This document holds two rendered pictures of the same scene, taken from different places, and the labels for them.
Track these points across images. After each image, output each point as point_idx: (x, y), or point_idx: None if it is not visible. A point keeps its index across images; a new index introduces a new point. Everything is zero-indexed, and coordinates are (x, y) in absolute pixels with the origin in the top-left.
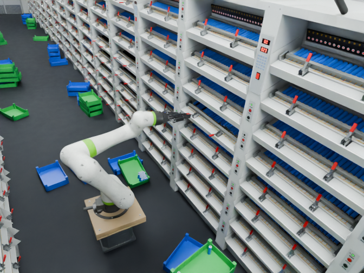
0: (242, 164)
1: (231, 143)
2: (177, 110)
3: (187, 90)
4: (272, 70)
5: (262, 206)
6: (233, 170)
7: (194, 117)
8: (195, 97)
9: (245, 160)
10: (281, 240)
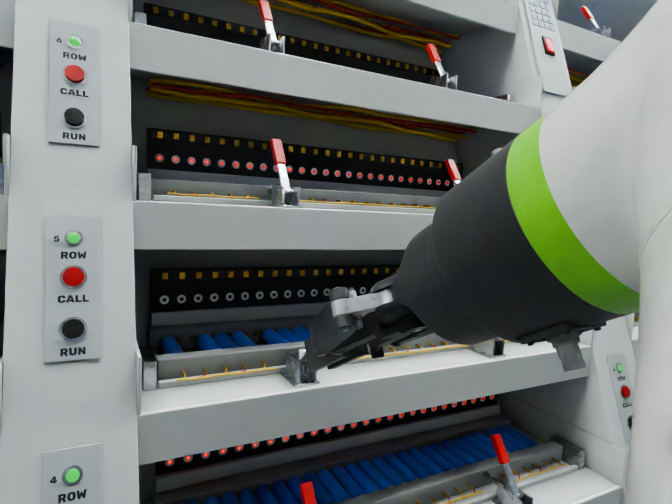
0: (631, 364)
1: (540, 343)
2: (97, 453)
3: (201, 214)
4: (560, 33)
5: None
6: (621, 436)
7: (315, 373)
8: (290, 231)
9: (628, 338)
10: None
